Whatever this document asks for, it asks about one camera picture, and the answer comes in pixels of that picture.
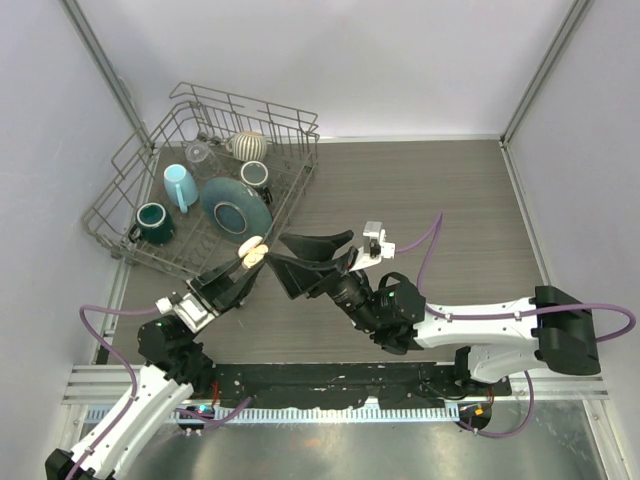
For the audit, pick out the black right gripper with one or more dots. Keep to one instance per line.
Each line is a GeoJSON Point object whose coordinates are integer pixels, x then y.
{"type": "Point", "coordinates": [297, 277]}

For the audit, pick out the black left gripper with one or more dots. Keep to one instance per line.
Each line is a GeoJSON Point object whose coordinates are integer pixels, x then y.
{"type": "Point", "coordinates": [218, 291]}

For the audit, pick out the beige earbud charging case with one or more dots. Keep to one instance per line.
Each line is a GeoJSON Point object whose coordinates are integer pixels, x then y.
{"type": "Point", "coordinates": [252, 251]}

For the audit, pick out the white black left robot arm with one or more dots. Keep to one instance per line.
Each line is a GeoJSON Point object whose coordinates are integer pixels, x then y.
{"type": "Point", "coordinates": [175, 368]}

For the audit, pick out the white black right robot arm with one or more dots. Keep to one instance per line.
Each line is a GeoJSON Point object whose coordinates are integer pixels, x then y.
{"type": "Point", "coordinates": [550, 329]}

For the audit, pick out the teal ceramic plate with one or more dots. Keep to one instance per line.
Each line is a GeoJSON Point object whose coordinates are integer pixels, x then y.
{"type": "Point", "coordinates": [235, 210]}

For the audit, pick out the dark green mug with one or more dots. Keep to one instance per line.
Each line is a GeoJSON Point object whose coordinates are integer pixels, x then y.
{"type": "Point", "coordinates": [153, 224]}

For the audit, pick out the white rimmed teal cup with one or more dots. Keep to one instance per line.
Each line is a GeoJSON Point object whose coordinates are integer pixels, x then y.
{"type": "Point", "coordinates": [254, 174]}

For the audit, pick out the light blue mug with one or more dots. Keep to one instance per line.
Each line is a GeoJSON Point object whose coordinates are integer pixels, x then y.
{"type": "Point", "coordinates": [180, 187]}

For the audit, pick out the clear drinking glass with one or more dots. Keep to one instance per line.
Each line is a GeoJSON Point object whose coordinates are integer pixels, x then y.
{"type": "Point", "coordinates": [201, 159]}

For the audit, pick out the striped beige mug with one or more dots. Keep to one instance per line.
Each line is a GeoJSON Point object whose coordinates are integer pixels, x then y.
{"type": "Point", "coordinates": [247, 146]}

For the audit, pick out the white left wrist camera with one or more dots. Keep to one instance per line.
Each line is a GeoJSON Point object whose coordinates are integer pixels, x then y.
{"type": "Point", "coordinates": [188, 309]}

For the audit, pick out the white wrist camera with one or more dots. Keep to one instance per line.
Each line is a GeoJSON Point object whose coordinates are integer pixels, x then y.
{"type": "Point", "coordinates": [188, 309]}
{"type": "Point", "coordinates": [375, 247]}

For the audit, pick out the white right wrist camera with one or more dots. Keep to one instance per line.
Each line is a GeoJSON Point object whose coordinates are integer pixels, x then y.
{"type": "Point", "coordinates": [375, 247]}

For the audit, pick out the grey wire dish rack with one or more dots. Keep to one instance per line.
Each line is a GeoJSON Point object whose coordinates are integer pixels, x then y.
{"type": "Point", "coordinates": [219, 169]}

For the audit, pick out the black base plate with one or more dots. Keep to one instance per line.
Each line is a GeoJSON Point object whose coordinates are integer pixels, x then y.
{"type": "Point", "coordinates": [338, 386]}

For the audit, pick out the white cable duct strip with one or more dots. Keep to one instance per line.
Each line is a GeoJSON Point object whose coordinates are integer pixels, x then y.
{"type": "Point", "coordinates": [369, 413]}

